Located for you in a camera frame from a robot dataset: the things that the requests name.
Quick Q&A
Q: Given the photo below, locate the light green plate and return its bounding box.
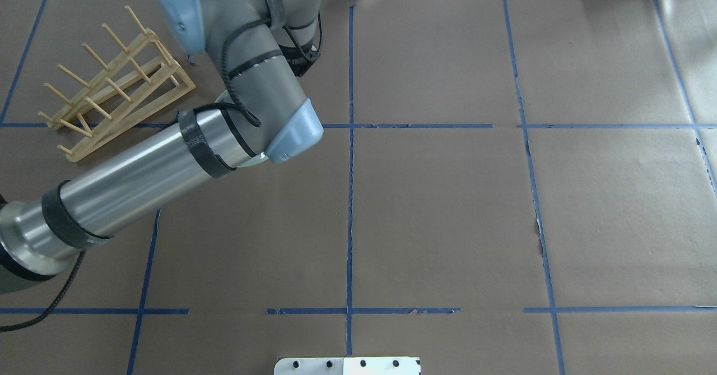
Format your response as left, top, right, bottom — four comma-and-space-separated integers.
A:
216, 90, 269, 168

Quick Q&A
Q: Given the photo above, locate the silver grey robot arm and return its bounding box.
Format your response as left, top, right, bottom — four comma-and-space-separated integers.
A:
2, 0, 324, 332

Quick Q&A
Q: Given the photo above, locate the wooden dish rack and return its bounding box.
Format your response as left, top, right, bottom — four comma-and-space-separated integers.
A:
38, 5, 195, 163

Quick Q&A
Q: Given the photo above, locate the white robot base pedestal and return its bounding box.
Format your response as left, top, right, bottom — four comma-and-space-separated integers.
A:
273, 357, 422, 374

